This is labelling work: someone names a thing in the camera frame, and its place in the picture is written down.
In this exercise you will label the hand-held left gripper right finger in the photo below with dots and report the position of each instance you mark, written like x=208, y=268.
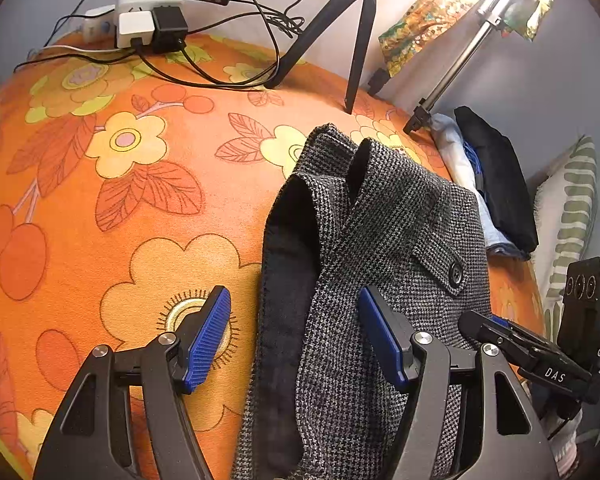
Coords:
x=382, y=340

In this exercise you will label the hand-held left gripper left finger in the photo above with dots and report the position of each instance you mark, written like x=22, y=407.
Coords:
x=207, y=340

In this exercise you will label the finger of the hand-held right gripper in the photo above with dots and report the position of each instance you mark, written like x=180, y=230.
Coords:
x=490, y=332

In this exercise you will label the grey houndstooth pants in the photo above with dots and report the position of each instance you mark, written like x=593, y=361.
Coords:
x=380, y=220

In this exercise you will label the blue folded jeans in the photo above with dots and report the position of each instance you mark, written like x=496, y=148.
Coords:
x=505, y=251

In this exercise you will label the green striped white pillow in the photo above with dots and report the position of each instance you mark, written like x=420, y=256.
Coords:
x=575, y=200

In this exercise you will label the black folded garment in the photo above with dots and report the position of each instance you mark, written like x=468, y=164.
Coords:
x=505, y=195

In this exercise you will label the orange floral bedsheet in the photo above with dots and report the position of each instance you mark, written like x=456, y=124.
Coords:
x=130, y=185

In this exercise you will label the light blue folded cloth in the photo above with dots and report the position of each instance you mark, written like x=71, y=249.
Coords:
x=460, y=160

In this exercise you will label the tall silver tripod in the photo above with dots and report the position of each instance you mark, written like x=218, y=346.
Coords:
x=460, y=55

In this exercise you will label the small black tripod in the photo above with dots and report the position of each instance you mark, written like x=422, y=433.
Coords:
x=362, y=35

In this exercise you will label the black plug adapter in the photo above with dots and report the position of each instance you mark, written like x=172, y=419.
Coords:
x=170, y=27

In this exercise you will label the yellow floral cloth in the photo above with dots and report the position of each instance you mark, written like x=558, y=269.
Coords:
x=420, y=25

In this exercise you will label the green floral cloth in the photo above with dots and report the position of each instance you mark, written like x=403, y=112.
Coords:
x=530, y=5

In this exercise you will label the white plug adapter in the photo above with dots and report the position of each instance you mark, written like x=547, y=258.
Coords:
x=135, y=27

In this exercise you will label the white power strip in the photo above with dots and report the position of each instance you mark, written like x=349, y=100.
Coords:
x=100, y=20

